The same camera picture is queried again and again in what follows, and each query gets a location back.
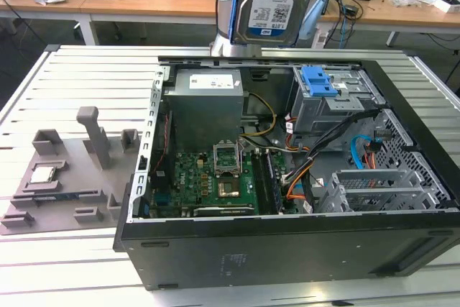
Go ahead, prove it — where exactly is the hard disk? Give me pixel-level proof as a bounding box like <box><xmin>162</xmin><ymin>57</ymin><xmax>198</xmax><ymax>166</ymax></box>
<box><xmin>229</xmin><ymin>0</ymin><xmax>307</xmax><ymax>49</ymax></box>

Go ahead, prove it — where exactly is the blue wire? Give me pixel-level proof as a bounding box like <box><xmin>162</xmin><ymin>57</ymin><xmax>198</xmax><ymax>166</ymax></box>
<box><xmin>350</xmin><ymin>129</ymin><xmax>391</xmax><ymax>170</ymax></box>

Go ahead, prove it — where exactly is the silver metal disk bay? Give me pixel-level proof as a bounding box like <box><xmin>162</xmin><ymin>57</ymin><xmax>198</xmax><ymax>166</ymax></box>
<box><xmin>316</xmin><ymin>168</ymin><xmax>450</xmax><ymax>213</ymax></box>

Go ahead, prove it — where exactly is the white power strip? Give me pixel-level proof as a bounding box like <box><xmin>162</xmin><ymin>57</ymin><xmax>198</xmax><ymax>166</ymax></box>
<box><xmin>311</xmin><ymin>29</ymin><xmax>328</xmax><ymax>49</ymax></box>

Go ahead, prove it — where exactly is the blue plastic latch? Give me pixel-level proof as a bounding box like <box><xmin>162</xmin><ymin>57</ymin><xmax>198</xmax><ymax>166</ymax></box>
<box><xmin>300</xmin><ymin>65</ymin><xmax>341</xmax><ymax>98</ymax></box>

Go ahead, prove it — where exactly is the wooden desk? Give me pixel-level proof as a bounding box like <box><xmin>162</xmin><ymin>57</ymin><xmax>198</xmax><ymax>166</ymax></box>
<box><xmin>0</xmin><ymin>0</ymin><xmax>460</xmax><ymax>47</ymax></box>

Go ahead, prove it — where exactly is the silver drive cage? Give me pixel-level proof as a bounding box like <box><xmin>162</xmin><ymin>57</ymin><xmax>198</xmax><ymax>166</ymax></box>
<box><xmin>289</xmin><ymin>65</ymin><xmax>387</xmax><ymax>142</ymax></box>

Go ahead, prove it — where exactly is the grey power supply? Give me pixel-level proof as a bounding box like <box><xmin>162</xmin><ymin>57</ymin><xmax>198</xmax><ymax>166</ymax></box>
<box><xmin>163</xmin><ymin>68</ymin><xmax>249</xmax><ymax>152</ymax></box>

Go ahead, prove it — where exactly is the white cardboard box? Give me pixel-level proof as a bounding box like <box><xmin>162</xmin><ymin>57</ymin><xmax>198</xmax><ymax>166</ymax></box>
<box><xmin>433</xmin><ymin>0</ymin><xmax>460</xmax><ymax>14</ymax></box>

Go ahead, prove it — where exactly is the metal socket cover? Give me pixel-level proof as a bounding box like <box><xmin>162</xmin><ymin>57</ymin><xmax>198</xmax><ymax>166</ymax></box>
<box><xmin>213</xmin><ymin>140</ymin><xmax>241</xmax><ymax>178</ymax></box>

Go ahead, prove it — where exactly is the dark RAM stick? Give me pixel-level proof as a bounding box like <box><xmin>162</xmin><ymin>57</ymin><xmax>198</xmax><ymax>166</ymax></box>
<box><xmin>264</xmin><ymin>150</ymin><xmax>287</xmax><ymax>214</ymax></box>

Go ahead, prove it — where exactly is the CPU socket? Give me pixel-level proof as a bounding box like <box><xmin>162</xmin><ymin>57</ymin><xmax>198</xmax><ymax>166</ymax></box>
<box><xmin>216</xmin><ymin>176</ymin><xmax>242</xmax><ymax>199</ymax></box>

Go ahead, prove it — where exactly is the green motherboard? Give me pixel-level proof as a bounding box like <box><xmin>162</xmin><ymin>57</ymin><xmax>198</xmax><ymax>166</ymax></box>
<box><xmin>149</xmin><ymin>148</ymin><xmax>306</xmax><ymax>216</ymax></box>

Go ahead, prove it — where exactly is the black graphics card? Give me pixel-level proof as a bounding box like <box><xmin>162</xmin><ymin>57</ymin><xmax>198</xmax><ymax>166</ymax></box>
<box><xmin>193</xmin><ymin>206</ymin><xmax>254</xmax><ymax>217</ymax></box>

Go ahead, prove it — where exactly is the black PC case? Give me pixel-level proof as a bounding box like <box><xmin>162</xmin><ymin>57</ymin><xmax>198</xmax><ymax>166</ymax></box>
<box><xmin>113</xmin><ymin>50</ymin><xmax>460</xmax><ymax>292</ymax></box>

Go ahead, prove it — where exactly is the grey parts rack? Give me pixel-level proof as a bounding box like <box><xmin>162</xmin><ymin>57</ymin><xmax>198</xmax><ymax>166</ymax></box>
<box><xmin>0</xmin><ymin>106</ymin><xmax>142</xmax><ymax>237</ymax></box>

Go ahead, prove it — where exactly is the silver CPU chip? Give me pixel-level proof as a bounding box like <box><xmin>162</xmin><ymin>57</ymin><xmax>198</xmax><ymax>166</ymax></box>
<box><xmin>29</xmin><ymin>166</ymin><xmax>57</xmax><ymax>183</ymax></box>

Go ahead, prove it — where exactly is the blue RAM stick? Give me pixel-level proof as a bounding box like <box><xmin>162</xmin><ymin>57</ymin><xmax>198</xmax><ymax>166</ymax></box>
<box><xmin>32</xmin><ymin>195</ymin><xmax>79</xmax><ymax>202</ymax></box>

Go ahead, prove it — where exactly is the yellow black wire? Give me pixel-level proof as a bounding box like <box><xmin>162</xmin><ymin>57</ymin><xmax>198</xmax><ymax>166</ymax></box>
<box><xmin>239</xmin><ymin>91</ymin><xmax>277</xmax><ymax>139</ymax></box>

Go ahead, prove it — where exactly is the black sleeved cable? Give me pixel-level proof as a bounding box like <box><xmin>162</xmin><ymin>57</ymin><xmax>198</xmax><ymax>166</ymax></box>
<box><xmin>305</xmin><ymin>109</ymin><xmax>382</xmax><ymax>160</ymax></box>

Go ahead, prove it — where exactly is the orange white wire bundle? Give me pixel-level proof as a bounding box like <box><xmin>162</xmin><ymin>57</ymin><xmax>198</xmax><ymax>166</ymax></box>
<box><xmin>282</xmin><ymin>161</ymin><xmax>313</xmax><ymax>202</ymax></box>

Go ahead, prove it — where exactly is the orange red power wire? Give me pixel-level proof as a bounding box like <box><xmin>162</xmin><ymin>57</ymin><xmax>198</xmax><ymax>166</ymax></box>
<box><xmin>362</xmin><ymin>141</ymin><xmax>378</xmax><ymax>170</ymax></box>

